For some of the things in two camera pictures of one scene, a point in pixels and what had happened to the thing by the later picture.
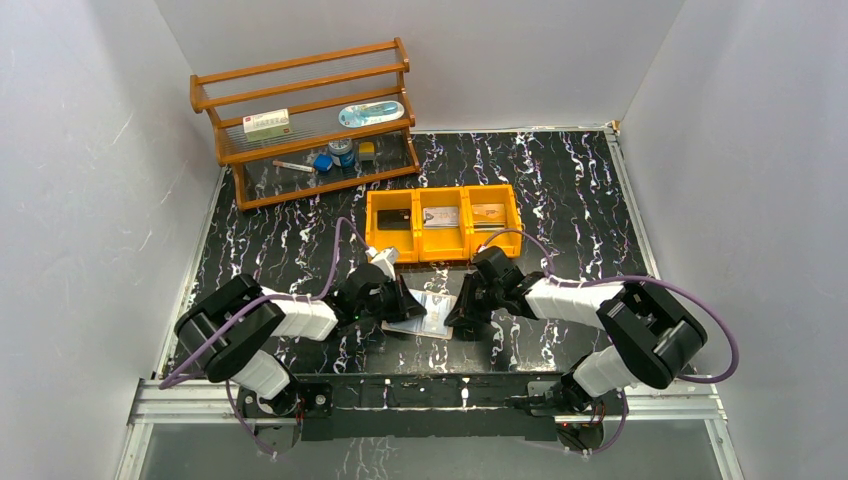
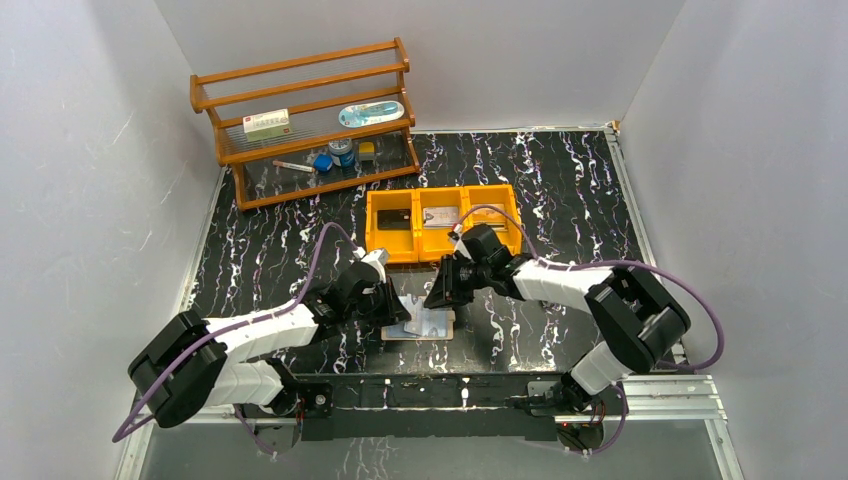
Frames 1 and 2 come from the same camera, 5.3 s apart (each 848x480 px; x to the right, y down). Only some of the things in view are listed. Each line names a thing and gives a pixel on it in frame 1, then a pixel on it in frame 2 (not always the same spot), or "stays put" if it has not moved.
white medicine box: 266,125 stays put
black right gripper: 465,314 -> 445,289
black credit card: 394,219 stays put
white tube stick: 298,167 stays put
